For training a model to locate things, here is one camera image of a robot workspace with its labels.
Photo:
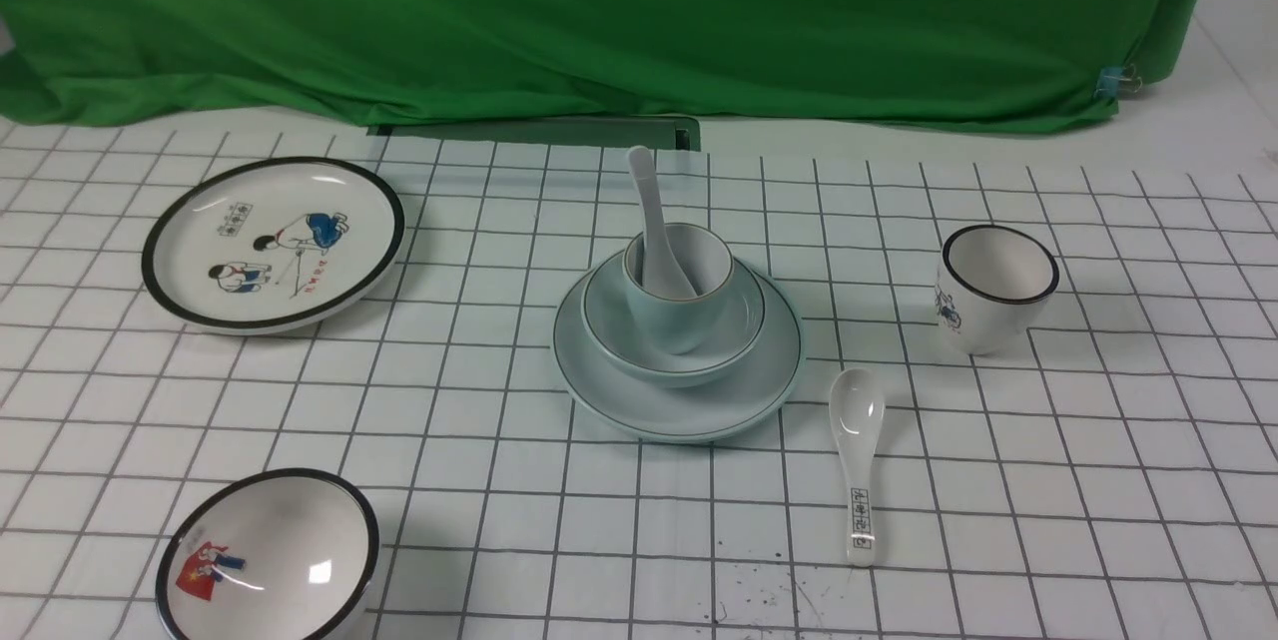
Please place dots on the plain white ceramic spoon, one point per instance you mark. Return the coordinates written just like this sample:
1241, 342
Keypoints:
662, 275

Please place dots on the pale blue plain bowl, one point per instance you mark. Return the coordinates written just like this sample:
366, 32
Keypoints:
616, 333

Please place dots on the pale blue plain cup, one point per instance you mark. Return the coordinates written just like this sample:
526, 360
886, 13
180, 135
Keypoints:
675, 323

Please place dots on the pale blue plain plate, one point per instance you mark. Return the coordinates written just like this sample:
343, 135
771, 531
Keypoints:
747, 394

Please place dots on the white spoon with characters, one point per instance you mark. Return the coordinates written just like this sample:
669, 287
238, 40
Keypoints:
856, 406

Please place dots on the black-rimmed illustrated cup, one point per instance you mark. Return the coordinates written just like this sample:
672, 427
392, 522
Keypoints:
992, 283

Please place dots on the black-rimmed illustrated plate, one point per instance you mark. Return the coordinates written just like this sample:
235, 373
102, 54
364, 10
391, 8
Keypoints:
273, 245

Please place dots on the green backdrop cloth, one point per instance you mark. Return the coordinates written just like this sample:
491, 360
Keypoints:
1011, 67

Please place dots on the black-rimmed illustrated bowl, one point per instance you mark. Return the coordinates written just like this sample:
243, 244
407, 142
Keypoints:
283, 554

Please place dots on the blue binder clip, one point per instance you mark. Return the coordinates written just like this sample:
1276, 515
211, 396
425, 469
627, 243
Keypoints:
1117, 82

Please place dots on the green metal bracket strip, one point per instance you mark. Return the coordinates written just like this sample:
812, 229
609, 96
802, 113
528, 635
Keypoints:
659, 133

